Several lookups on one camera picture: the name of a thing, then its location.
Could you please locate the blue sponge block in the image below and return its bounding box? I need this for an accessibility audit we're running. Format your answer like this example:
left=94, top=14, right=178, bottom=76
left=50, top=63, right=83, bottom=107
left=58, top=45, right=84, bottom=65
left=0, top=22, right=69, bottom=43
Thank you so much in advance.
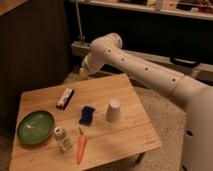
left=79, top=106, right=95, bottom=126

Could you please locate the small white bottle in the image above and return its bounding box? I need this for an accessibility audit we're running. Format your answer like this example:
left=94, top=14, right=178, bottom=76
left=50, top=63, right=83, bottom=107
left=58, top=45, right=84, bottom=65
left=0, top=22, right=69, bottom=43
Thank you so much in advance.
left=53, top=127, right=72, bottom=152

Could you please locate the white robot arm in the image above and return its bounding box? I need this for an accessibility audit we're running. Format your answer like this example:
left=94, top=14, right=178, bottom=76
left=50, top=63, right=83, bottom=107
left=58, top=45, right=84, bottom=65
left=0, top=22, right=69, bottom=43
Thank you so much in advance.
left=80, top=33, right=213, bottom=171

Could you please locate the white paper cup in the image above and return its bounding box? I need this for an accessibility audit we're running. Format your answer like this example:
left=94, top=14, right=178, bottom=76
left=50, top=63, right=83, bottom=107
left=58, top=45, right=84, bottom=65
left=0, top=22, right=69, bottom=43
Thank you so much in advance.
left=106, top=99, right=121, bottom=122

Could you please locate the upper shelf with clutter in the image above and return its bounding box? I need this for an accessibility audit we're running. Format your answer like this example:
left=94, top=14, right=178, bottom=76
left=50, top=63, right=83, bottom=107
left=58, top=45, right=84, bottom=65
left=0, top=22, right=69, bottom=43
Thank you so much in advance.
left=69, top=0, right=213, bottom=21

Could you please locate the wooden shelf beam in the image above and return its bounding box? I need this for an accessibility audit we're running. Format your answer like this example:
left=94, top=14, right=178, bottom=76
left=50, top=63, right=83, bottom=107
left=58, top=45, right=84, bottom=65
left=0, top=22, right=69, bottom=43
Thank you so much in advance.
left=70, top=41, right=213, bottom=82

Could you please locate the black handle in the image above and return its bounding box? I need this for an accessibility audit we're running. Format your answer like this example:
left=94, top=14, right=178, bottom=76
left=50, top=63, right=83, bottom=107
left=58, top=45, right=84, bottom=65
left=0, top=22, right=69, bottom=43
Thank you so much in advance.
left=169, top=57, right=200, bottom=68

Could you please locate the orange carrot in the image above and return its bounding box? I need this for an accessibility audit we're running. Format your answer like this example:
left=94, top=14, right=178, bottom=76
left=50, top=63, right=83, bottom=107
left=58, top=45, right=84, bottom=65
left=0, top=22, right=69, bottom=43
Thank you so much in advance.
left=77, top=129, right=87, bottom=164

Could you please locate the green bowl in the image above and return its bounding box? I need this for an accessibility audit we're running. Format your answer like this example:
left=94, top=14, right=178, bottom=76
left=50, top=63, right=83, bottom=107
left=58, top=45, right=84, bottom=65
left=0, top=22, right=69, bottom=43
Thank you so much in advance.
left=17, top=111, right=55, bottom=145

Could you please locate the metal pole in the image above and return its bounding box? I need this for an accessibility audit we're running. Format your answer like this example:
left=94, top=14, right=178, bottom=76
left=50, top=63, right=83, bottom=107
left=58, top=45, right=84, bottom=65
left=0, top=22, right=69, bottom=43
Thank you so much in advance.
left=74, top=0, right=85, bottom=45

